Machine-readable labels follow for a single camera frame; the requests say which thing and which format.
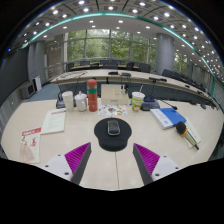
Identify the colourful sticker sheet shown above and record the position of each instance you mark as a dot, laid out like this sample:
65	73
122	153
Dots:
111	110

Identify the white booklet with red title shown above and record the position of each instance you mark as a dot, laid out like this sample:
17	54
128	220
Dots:
54	121

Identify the blue and white book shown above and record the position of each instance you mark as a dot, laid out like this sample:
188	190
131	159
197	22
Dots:
168	117

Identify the group of round ceiling lights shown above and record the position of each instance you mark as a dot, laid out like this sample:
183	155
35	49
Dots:
110	7

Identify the long curved conference desk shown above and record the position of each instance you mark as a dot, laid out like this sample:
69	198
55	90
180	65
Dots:
140	76

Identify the green printed paper cup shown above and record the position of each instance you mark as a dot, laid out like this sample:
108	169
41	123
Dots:
137	102

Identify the grey box-shaped floor unit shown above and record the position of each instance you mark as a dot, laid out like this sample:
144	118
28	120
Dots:
27	90

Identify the white paper cup stack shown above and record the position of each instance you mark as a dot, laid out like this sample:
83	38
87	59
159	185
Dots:
68	101

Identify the black mouse pad with wrist rest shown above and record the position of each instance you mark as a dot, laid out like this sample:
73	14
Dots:
112	142

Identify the black gooseneck conference microphone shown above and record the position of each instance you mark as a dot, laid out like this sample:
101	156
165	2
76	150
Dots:
60	104
150	105

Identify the group of dark office chairs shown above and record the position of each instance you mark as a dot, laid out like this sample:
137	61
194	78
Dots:
145	67

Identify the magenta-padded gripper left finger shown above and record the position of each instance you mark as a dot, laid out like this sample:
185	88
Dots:
58	165

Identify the black handheld microphone yellow band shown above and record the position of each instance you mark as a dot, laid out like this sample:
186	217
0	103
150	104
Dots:
181	128

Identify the red bottle with green band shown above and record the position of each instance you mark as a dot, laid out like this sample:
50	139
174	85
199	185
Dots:
92	98

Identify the black and grey computer mouse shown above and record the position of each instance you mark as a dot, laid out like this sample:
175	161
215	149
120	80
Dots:
113	128

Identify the white standing board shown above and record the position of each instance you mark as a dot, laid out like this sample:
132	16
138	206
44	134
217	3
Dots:
37	83

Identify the white lidded mug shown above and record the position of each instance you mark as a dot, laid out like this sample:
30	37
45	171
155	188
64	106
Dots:
81	102

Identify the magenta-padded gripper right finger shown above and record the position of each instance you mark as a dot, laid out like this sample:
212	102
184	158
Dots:
163	166

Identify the red and beige magazine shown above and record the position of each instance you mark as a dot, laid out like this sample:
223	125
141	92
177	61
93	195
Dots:
30	145

